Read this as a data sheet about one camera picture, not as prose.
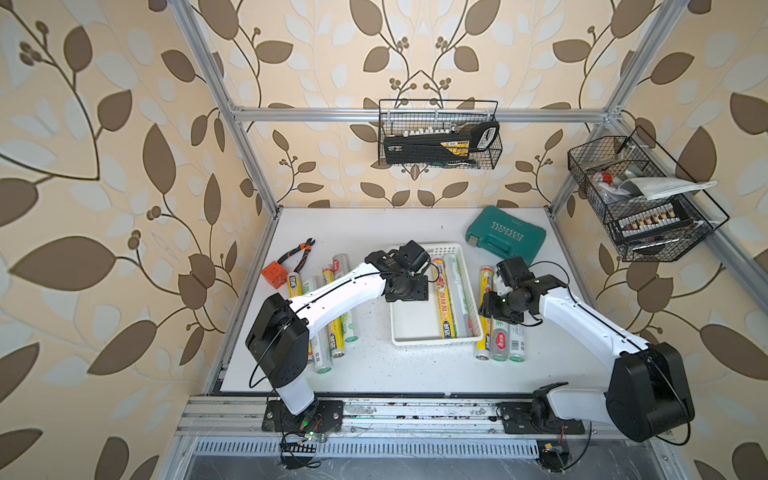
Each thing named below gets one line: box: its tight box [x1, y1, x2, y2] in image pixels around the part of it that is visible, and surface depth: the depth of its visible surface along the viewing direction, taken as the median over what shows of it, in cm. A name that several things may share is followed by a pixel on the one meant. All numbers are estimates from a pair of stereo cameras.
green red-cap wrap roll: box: [490, 317, 510, 362], surface depth 84 cm
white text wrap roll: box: [508, 323, 526, 363], surface depth 84 cm
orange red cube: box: [261, 261, 288, 290], surface depth 98 cm
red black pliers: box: [277, 238, 316, 273], surface depth 110 cm
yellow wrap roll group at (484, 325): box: [475, 264, 493, 361], surface depth 84 cm
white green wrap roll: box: [445, 253, 470, 338], surface depth 93 cm
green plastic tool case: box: [465, 205, 546, 265], surface depth 110 cm
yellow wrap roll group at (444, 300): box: [432, 257, 457, 339], surface depth 93 cm
